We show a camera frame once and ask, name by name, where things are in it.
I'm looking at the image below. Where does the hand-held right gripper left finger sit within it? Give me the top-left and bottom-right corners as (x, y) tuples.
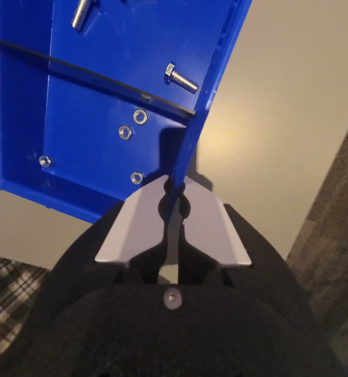
(95, 174), (170, 264)

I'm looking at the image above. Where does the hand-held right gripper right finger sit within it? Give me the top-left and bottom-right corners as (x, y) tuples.
(178, 177), (252, 269)

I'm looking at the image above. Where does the blue parts bin with divider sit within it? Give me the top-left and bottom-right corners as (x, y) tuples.
(0, 0), (252, 224)

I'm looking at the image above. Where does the person's plaid shirt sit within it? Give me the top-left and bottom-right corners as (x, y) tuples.
(0, 255), (49, 351)

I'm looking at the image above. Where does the silver hex bolt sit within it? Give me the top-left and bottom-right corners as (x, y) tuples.
(71, 0), (97, 32)
(164, 62), (199, 95)

